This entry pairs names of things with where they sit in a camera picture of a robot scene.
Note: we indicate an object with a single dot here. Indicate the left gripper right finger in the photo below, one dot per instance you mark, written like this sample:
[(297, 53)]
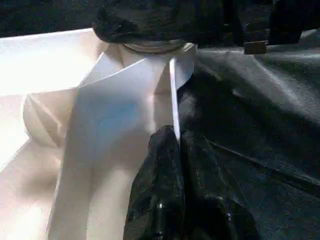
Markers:
[(215, 205)]

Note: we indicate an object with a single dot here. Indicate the small tan tag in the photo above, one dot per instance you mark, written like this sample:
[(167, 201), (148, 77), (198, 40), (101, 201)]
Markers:
[(256, 47)]

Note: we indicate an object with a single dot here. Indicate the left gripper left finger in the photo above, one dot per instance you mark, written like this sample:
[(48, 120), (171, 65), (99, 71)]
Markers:
[(155, 200)]

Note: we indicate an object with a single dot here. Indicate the white plastic table top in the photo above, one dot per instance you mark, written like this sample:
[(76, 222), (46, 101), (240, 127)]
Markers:
[(75, 125)]

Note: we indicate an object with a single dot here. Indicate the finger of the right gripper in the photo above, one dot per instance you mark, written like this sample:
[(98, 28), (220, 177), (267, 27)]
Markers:
[(145, 22)]

